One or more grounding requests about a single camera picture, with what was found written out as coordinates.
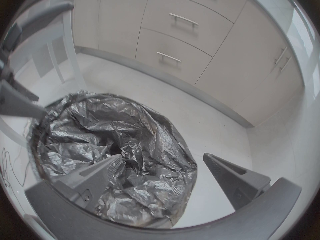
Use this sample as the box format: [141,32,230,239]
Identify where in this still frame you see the black plastic bag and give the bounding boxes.
[29,90,198,229]

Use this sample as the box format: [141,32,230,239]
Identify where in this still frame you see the grey chair with white legs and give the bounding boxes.
[0,0,87,149]

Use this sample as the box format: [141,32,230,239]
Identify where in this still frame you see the black cable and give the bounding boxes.
[0,147,34,187]

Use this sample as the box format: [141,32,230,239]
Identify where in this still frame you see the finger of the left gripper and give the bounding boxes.
[0,80,48,120]
[9,78,40,102]

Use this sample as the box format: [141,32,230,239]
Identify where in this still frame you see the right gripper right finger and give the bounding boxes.
[202,153,271,209]

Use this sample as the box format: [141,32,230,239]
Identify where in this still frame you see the beige cabinet with drawers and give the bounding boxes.
[72,0,306,129]

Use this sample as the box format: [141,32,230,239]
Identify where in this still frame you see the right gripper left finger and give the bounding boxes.
[53,155,123,208]

